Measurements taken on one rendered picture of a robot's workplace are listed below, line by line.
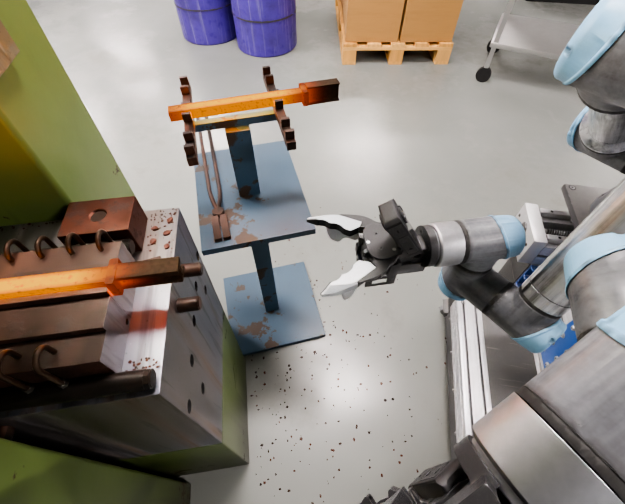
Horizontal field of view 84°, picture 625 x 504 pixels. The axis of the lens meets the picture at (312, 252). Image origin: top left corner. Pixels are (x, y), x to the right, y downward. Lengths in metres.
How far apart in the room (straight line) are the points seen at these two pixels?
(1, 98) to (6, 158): 0.10
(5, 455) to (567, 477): 0.64
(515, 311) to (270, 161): 0.79
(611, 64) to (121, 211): 0.75
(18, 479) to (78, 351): 0.20
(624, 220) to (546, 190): 1.92
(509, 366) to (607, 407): 1.22
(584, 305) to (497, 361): 1.07
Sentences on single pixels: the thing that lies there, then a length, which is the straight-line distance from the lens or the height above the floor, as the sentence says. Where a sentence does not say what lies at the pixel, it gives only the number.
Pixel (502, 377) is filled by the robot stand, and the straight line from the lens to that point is 1.45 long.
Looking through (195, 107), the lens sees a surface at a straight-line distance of 0.89.
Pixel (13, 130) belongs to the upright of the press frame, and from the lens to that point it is 0.76.
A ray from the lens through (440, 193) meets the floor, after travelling 2.22.
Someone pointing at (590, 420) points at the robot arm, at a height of 1.24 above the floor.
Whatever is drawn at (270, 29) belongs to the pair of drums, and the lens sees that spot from 3.46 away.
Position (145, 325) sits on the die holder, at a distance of 0.64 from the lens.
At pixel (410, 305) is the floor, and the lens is 1.70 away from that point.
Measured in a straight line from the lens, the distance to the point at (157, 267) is 0.57.
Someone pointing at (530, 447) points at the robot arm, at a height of 1.22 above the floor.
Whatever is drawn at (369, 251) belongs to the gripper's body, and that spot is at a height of 1.01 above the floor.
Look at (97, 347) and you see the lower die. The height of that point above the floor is 0.98.
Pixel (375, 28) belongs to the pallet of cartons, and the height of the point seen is 0.27.
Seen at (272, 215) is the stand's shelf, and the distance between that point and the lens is 0.97.
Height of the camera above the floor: 1.44
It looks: 53 degrees down
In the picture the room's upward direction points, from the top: straight up
